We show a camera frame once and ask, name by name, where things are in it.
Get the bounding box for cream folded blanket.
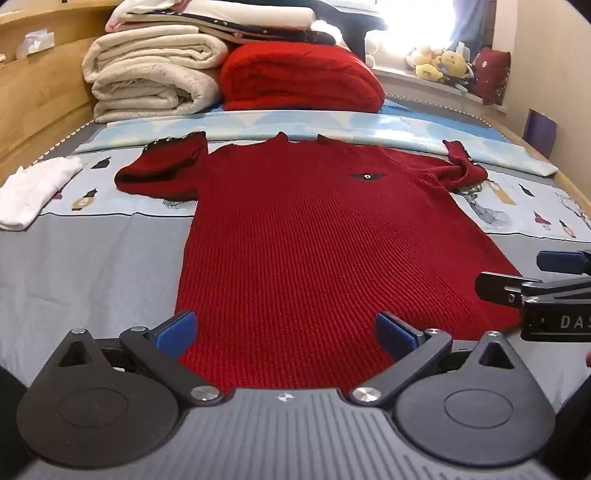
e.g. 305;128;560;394
82;25;227;124

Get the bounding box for red folded blanket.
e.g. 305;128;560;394
219;42;386;114

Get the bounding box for window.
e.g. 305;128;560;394
323;0;462;52

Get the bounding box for clear plastic packet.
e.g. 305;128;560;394
16;28;57;59

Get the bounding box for white plush toy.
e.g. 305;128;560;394
366;34;385;68

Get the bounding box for small white garment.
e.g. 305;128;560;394
0;156;85;232

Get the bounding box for blue curtain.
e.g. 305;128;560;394
450;0;497;52

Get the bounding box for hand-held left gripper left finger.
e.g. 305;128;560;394
34;310;225;407

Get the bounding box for grey printed bed sheet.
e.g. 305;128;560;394
0;111;591;398

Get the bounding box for dark red cushion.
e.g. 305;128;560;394
473;46;512;106

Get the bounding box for window sill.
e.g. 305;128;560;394
372;67;509;112

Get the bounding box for red knit sweater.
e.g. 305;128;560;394
115;131;522;393

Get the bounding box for dark starred cloth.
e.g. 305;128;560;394
178;13;338;47

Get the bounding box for pink and yellow plush toy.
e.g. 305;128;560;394
406;45;445;83

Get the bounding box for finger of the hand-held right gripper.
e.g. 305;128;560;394
475;271;546;305
536;249;591;274

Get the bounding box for white folded bedding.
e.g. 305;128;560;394
105;0;317;34

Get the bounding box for white and pink folded clothes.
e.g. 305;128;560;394
119;0;195;14

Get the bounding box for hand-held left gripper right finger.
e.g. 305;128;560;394
348;312;546;409

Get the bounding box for purple board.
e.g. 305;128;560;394
523;108;558;160

